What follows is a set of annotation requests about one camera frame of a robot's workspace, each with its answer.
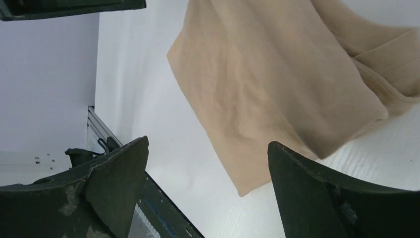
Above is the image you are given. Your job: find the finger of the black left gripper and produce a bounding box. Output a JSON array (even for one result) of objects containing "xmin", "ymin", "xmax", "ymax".
[{"xmin": 0, "ymin": 0, "xmax": 147, "ymax": 21}]

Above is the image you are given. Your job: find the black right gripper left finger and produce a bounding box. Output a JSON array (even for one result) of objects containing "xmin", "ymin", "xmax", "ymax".
[{"xmin": 0, "ymin": 136, "xmax": 149, "ymax": 238}]

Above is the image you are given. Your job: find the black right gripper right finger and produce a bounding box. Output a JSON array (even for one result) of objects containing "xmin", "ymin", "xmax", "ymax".
[{"xmin": 267, "ymin": 141, "xmax": 420, "ymax": 238}]

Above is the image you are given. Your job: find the beige t shirt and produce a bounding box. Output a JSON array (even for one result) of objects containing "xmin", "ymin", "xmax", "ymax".
[{"xmin": 167, "ymin": 0, "xmax": 420, "ymax": 196}]

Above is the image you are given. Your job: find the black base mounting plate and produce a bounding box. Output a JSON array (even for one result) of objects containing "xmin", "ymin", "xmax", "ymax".
[{"xmin": 136, "ymin": 173, "xmax": 204, "ymax": 238}]

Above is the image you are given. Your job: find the aluminium front rail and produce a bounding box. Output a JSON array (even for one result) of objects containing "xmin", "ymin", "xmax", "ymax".
[{"xmin": 86, "ymin": 106, "xmax": 122, "ymax": 154}]

